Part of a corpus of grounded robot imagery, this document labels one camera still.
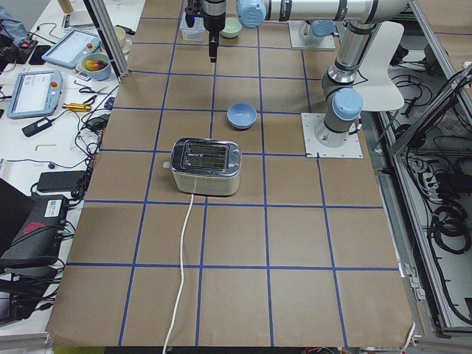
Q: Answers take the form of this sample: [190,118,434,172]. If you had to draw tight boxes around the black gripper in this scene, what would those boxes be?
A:
[185,0,226,63]

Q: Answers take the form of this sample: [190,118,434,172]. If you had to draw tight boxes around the green bowl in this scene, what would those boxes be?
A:
[221,18,243,39]

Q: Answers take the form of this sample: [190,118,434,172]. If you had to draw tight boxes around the blue bowl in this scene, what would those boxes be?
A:
[226,103,257,130]

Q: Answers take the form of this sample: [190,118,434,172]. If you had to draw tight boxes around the silver robot arm with blue joints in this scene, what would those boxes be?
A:
[235,0,410,143]

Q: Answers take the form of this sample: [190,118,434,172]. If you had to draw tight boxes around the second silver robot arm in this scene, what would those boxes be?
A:
[185,1,336,63]

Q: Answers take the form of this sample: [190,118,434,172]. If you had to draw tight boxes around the bowl with fruit picture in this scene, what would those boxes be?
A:
[80,53,111,81]

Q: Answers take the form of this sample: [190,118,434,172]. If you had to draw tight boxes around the clear plastic food container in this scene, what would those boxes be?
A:
[179,14,205,42]

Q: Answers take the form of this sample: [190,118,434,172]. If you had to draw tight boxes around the white cup on saucer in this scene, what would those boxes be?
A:
[114,26,132,55]

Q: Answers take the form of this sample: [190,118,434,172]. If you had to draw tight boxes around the cream and chrome toaster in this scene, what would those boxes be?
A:
[163,137,242,196]

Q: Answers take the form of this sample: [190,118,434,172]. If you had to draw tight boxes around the black scissors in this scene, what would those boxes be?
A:
[74,80,108,105]

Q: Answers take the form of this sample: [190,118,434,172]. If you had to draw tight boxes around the teach pendant tablet far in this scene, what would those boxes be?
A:
[41,29,101,69]

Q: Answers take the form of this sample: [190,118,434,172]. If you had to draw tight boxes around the teach pendant tablet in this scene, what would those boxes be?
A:
[41,29,101,69]
[7,70,63,119]

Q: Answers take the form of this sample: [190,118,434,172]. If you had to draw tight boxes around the yellow screwdriver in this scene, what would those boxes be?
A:
[62,103,91,112]

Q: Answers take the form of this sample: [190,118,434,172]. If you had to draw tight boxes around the white chair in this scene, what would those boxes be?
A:
[353,21,404,111]

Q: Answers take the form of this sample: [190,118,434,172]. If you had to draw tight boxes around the black smartphone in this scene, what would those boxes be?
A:
[28,45,51,66]

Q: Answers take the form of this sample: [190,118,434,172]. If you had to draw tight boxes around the teach pendant tablet near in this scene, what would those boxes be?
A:
[7,70,63,119]

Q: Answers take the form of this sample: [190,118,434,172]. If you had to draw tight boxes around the black power adapter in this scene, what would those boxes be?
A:
[21,117,53,137]

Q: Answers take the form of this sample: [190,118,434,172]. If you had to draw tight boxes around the aluminium frame post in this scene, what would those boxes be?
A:
[83,0,129,81]

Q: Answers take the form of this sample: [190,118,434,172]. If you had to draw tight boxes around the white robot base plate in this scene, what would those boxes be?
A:
[301,113,363,159]

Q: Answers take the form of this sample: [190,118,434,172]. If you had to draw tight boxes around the white toaster power cable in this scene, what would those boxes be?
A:
[162,182,196,354]

